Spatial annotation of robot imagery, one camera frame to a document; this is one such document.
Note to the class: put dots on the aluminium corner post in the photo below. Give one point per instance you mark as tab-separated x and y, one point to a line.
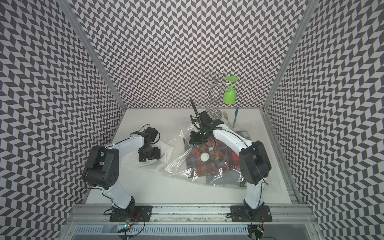
72	19
310	10

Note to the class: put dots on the multicolour plaid shirt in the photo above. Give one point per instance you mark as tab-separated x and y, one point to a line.
213	158

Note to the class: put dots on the grey folded garment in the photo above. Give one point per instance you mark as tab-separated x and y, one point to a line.
230	179

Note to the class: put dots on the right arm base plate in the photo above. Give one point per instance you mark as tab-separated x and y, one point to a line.
251	213

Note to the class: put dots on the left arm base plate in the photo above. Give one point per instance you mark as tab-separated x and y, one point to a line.
138	214

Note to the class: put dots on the wire glass rack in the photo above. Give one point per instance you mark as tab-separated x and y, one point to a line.
214	84

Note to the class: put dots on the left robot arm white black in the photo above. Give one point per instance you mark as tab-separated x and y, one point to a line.
102	168

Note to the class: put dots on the blue pen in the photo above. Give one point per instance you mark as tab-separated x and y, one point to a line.
235	117

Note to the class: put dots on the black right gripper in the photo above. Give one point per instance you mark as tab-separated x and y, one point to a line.
194	140

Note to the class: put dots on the clear vacuum bag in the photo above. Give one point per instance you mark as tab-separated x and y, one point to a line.
176	169

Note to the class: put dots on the aluminium corner post right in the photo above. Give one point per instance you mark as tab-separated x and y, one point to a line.
310	10

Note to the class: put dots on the green plastic wine glass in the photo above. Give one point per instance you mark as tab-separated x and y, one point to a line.
230	94

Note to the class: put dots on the aluminium corner post left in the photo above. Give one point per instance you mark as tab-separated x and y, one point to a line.
72	19

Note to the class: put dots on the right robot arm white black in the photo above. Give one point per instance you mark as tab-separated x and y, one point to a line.
255	164

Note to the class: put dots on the aluminium front rail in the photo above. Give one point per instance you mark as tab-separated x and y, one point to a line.
225	214

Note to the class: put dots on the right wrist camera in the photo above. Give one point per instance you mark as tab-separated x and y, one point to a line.
204	118

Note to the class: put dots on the white shirt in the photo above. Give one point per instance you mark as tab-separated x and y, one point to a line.
157	160

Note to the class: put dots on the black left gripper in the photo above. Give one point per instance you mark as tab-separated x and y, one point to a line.
156	155

